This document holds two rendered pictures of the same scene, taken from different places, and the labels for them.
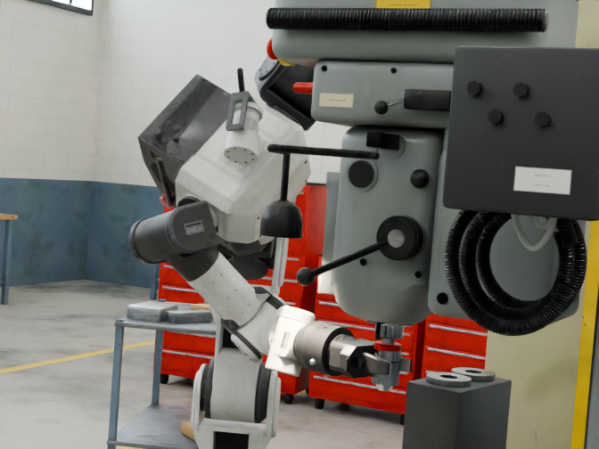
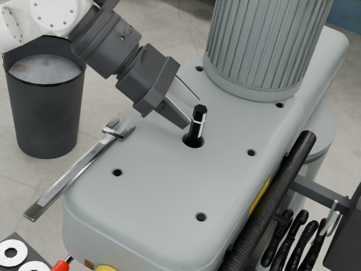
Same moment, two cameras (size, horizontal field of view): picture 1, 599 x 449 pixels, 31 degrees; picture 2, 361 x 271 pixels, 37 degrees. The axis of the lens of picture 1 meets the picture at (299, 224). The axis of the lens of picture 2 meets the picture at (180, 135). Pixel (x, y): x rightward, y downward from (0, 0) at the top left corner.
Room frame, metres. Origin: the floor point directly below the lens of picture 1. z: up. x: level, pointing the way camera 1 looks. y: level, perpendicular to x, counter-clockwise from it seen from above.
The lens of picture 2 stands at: (1.91, 0.49, 2.50)
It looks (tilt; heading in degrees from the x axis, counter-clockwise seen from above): 43 degrees down; 265
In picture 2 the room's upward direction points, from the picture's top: 12 degrees clockwise
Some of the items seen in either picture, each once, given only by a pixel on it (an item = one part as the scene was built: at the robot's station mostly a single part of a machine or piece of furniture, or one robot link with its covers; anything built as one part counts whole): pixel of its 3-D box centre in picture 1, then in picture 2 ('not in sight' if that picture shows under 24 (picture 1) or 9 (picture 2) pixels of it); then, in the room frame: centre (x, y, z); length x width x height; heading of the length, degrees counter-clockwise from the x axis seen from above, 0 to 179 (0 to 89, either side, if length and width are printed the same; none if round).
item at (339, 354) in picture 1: (346, 355); not in sight; (1.90, -0.10, 1.23); 0.13 x 0.12 x 0.10; 135
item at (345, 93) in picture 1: (431, 100); not in sight; (1.81, -0.20, 1.68); 0.34 x 0.24 x 0.10; 64
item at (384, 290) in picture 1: (399, 224); not in sight; (1.83, -0.17, 1.47); 0.21 x 0.19 x 0.32; 154
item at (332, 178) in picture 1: (337, 232); not in sight; (1.88, -0.07, 1.45); 0.04 x 0.04 x 0.21; 64
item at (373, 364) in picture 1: (373, 365); not in sight; (1.81, -0.14, 1.23); 0.06 x 0.02 x 0.03; 45
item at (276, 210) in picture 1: (282, 217); not in sight; (1.86, 0.03, 1.47); 0.07 x 0.07 x 0.06
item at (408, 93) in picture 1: (414, 102); not in sight; (1.68, -0.16, 1.66); 0.12 x 0.04 x 0.04; 64
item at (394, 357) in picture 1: (386, 365); not in sight; (1.83, -0.16, 1.23); 0.05 x 0.05 x 0.06
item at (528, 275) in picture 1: (511, 235); not in sight; (1.74, -0.34, 1.47); 0.24 x 0.19 x 0.26; 154
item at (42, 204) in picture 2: not in sight; (81, 165); (2.00, -0.07, 1.89); 0.24 x 0.04 x 0.01; 64
